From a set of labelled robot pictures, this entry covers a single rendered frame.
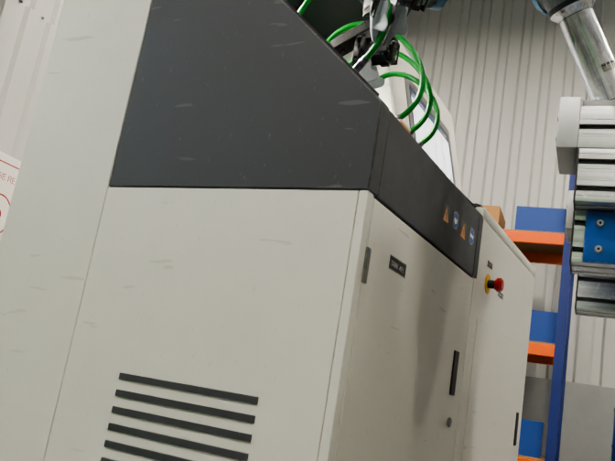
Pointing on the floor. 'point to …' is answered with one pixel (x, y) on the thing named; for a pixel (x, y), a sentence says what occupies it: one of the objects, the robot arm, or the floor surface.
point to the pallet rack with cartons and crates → (534, 226)
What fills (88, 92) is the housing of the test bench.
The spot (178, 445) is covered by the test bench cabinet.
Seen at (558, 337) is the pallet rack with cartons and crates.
